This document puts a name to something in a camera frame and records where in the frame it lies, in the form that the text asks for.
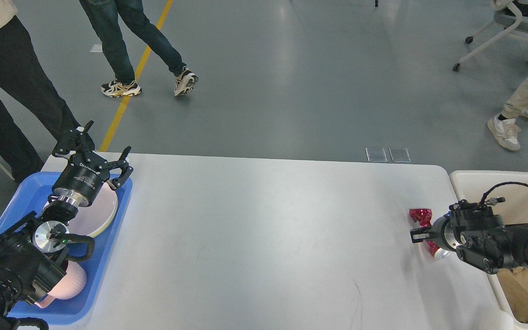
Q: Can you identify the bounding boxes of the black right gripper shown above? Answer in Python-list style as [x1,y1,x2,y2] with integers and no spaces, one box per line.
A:
[410,215,457,252]

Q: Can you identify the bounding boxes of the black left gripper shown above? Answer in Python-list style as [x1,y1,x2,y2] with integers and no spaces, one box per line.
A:
[52,121,133,207]

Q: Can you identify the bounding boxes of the person in cream sweater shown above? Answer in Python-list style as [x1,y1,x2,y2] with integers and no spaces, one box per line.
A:
[0,0,79,182]

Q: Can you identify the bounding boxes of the pink mug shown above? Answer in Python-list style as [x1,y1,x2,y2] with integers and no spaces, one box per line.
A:
[35,261,87,308]

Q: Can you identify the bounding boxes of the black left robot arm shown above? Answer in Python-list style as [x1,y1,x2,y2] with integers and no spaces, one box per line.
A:
[0,121,133,330]

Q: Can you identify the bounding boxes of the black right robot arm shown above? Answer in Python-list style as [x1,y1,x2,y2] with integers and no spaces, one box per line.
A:
[409,189,528,275]

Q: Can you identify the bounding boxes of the beige plastic bin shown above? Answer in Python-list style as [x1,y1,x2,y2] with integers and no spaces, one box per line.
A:
[449,170,528,330]

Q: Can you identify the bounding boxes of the green plate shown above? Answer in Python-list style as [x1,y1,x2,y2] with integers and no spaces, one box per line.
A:
[88,205,118,237]

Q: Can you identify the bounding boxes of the person in blue jeans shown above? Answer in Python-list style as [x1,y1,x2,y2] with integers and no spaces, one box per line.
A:
[79,0,198,97]

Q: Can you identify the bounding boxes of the pink plate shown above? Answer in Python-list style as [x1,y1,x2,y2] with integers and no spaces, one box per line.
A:
[67,182,119,237]

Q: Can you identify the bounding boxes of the blue plastic tray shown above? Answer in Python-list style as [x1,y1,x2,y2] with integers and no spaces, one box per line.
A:
[0,172,133,326]

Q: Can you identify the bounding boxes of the crushed red can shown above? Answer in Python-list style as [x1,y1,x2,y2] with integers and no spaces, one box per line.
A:
[409,208,450,259]

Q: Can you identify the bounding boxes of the white office chair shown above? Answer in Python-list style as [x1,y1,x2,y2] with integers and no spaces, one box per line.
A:
[452,0,528,72]

